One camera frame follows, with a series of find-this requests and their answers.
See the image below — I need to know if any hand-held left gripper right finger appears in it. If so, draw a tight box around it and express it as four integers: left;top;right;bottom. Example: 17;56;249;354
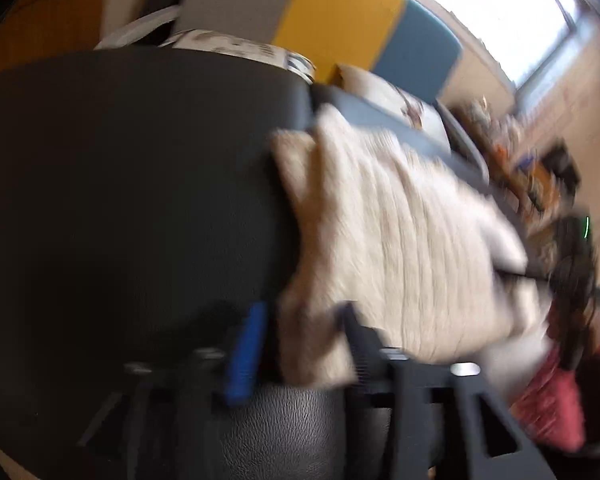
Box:
337;305;556;480

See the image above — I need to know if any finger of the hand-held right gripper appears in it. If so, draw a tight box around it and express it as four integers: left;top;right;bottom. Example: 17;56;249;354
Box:
494;260;556;288

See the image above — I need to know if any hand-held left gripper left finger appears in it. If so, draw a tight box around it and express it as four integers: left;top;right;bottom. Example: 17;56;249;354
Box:
75;302;271;480

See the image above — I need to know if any cream knit sweater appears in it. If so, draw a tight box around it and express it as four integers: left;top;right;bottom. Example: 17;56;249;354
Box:
271;105;551;388

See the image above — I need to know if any wooden side table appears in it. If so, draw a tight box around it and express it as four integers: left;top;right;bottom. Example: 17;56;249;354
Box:
460;105;556;216

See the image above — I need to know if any black flat television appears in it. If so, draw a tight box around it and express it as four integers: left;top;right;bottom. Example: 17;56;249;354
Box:
542;145;578;186

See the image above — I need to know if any pink ruffled bed blanket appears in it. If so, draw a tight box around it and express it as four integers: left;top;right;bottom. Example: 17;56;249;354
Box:
512;340;588;453

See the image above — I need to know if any white deer print cushion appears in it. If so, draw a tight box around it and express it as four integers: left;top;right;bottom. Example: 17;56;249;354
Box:
337;64;448;143

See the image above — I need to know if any large sliding window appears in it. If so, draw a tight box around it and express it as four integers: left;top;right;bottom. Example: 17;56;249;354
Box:
415;0;581;91

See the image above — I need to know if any geometric triangle print cushion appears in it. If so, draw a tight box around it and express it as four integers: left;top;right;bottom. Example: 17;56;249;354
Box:
162;30;317;81

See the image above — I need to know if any grey yellow blue armchair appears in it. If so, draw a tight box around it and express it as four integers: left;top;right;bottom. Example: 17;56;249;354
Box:
95;0;491;186

